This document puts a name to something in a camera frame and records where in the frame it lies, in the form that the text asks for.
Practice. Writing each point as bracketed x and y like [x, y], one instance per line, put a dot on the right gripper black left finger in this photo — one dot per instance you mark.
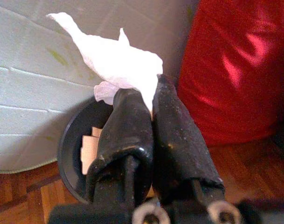
[127, 130]

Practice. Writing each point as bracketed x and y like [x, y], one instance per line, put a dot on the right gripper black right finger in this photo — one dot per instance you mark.
[176, 144]

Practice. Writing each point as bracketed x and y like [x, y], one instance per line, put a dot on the white tissue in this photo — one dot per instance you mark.
[123, 63]

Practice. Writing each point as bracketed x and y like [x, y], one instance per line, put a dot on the small brown cardboard scrap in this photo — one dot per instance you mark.
[96, 132]

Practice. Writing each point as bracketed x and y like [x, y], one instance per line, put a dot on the large brown cardboard scrap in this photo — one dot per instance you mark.
[89, 154]

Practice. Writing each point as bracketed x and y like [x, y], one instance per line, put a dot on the black round waste bin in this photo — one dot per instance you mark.
[69, 151]

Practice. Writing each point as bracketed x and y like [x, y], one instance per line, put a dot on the large red fabric beanbag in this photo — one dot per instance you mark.
[225, 70]

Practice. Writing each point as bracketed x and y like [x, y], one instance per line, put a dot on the white mattress green leaf print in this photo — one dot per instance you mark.
[27, 93]

